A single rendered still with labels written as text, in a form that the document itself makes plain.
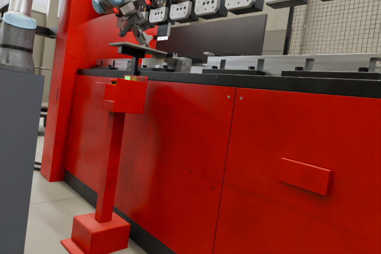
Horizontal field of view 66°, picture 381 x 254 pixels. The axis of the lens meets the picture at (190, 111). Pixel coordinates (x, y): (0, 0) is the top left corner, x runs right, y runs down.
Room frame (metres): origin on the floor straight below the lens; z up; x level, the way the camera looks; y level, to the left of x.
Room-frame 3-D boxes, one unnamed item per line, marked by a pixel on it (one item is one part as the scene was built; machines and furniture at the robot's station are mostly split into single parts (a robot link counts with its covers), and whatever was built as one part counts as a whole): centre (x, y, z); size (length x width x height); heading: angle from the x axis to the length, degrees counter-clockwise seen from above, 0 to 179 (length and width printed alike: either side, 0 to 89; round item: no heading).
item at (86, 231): (1.39, 0.37, 0.06); 0.25 x 0.20 x 0.12; 135
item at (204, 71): (1.24, -0.15, 0.89); 0.30 x 0.05 x 0.03; 42
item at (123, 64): (2.13, 0.59, 0.92); 0.50 x 0.06 x 0.10; 42
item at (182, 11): (1.59, 0.10, 1.26); 0.15 x 0.09 x 0.17; 42
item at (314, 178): (0.86, -0.35, 0.59); 0.15 x 0.02 x 0.07; 42
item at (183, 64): (1.68, 0.18, 0.92); 0.39 x 0.06 x 0.10; 42
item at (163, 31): (1.72, 0.22, 1.13); 0.10 x 0.02 x 0.10; 42
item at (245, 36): (2.24, 0.00, 1.12); 1.13 x 0.02 x 0.44; 42
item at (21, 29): (1.21, 0.74, 0.94); 0.13 x 0.12 x 0.14; 35
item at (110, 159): (1.41, 0.35, 0.39); 0.06 x 0.06 x 0.54; 45
